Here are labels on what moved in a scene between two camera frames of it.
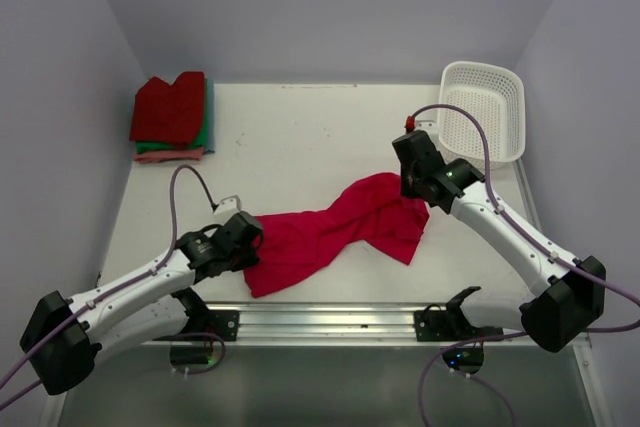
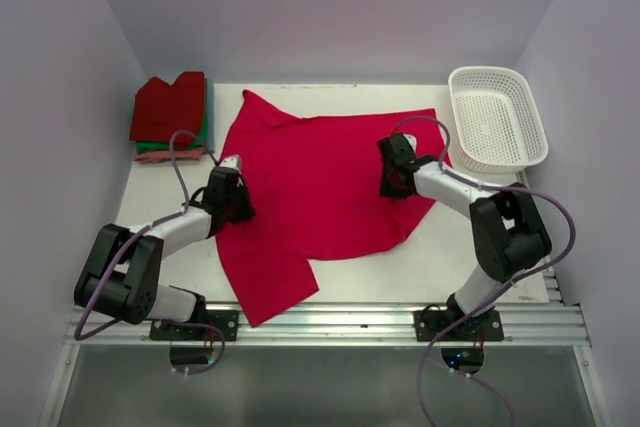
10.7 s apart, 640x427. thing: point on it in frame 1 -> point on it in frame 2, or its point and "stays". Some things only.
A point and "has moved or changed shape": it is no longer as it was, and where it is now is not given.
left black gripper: [249, 259] -> [247, 212]
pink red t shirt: [296, 245] has moved or changed shape
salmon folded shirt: [182, 154] stays
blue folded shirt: [210, 147] stays
